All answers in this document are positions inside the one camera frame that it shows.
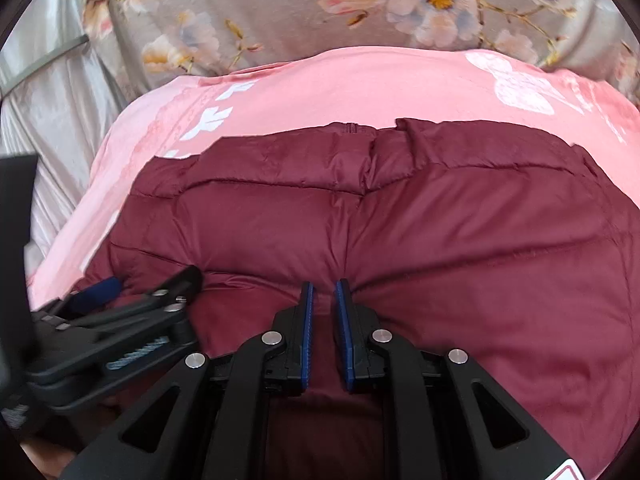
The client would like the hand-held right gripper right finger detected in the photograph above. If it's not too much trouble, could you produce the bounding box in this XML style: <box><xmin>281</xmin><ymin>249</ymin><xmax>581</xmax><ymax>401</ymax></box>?
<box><xmin>334</xmin><ymin>277</ymin><xmax>576</xmax><ymax>480</ymax></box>

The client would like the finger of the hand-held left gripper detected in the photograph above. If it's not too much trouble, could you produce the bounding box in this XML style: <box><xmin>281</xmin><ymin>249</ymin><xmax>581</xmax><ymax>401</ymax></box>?
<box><xmin>75</xmin><ymin>265</ymin><xmax>204</xmax><ymax>332</ymax></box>
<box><xmin>34</xmin><ymin>276</ymin><xmax>124</xmax><ymax>327</ymax></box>

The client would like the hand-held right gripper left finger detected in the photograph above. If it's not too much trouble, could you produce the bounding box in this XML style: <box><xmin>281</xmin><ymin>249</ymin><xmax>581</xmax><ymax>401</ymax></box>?
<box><xmin>60</xmin><ymin>280</ymin><xmax>316</xmax><ymax>480</ymax></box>

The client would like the maroon puffer jacket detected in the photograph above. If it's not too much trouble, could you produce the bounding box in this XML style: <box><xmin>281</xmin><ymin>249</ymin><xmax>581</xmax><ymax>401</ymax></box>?
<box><xmin>82</xmin><ymin>117</ymin><xmax>640</xmax><ymax>480</ymax></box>

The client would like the grey satin curtain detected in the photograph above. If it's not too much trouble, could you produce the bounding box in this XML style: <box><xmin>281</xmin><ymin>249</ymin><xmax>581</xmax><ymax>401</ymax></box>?
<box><xmin>0</xmin><ymin>0</ymin><xmax>131</xmax><ymax>266</ymax></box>

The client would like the pink printed blanket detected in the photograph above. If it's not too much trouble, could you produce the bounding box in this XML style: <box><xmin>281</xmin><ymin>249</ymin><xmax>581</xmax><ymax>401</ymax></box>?
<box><xmin>27</xmin><ymin>46</ymin><xmax>640</xmax><ymax>311</ymax></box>

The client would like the grey floral bedsheet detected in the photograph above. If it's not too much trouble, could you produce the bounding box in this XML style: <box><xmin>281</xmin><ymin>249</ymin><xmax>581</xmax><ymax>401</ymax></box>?
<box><xmin>82</xmin><ymin>0</ymin><xmax>640</xmax><ymax>98</ymax></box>

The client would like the grey strap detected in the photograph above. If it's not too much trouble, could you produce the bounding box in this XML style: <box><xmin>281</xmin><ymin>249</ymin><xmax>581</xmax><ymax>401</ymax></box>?
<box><xmin>0</xmin><ymin>36</ymin><xmax>90</xmax><ymax>97</ymax></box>

